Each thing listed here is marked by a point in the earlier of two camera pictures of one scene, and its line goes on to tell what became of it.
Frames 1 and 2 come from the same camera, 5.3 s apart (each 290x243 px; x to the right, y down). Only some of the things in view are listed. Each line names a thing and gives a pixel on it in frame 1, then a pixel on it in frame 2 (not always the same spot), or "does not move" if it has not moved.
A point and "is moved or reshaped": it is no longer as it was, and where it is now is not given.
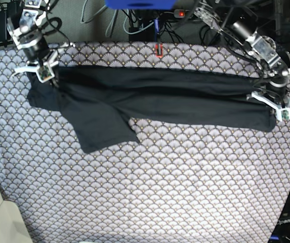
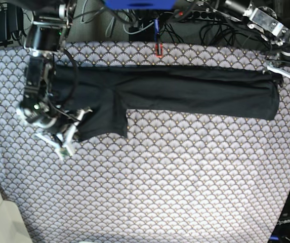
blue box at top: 141,4 does not move
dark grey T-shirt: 102,103 is moved or reshaped
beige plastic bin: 3,221 does not move
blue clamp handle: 156,26 does not move
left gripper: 37,51 to 36,109
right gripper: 276,85 to 289,41
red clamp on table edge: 156,49 does not move
